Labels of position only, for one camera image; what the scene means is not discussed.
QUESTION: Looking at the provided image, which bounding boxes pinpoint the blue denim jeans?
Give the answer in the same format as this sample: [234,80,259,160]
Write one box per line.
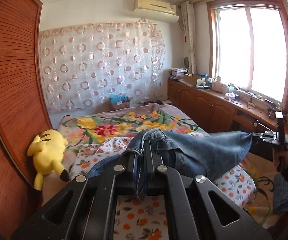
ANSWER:
[86,128,253,183]

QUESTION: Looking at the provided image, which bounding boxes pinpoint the right hand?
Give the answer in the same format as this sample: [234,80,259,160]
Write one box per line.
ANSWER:
[272,149,288,168]

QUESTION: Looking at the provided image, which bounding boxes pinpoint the orange print bed sheet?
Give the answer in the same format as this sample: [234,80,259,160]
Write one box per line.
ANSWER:
[67,141,264,239]

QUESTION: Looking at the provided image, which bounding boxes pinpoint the floral pink blanket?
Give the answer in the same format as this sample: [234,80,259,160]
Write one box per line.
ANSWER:
[57,103,207,153]

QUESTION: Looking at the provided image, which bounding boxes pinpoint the folded dark denim garment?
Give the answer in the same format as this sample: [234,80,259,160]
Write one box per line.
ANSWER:
[273,173,288,213]

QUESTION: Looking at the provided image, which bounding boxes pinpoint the wooden sideboard cabinet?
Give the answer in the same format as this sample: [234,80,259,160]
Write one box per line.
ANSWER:
[167,80,277,133]

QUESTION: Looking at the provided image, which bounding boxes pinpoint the white plastic jug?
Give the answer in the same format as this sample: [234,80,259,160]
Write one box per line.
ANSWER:
[212,76,222,93]

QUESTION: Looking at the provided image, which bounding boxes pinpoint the yellow plush toy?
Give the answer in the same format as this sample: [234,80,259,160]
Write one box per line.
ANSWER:
[27,129,69,191]

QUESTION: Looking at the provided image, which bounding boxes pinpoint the wooden framed window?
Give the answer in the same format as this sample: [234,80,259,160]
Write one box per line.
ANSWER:
[206,0,288,111]

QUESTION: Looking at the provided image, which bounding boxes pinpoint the cardboard box on cabinet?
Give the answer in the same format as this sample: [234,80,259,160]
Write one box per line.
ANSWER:
[183,74,205,86]

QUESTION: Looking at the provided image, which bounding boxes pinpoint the stack of books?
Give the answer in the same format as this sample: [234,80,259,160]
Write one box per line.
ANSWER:
[169,68,188,80]

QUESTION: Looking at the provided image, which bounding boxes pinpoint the circle pattern sheer curtain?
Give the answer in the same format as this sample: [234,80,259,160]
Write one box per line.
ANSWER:
[39,21,166,112]

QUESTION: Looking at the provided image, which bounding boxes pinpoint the wooden louvered wardrobe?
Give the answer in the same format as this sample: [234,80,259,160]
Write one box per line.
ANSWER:
[0,0,51,239]

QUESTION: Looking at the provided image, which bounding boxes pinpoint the white wall air conditioner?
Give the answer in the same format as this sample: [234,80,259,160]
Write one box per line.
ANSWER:
[134,0,179,23]

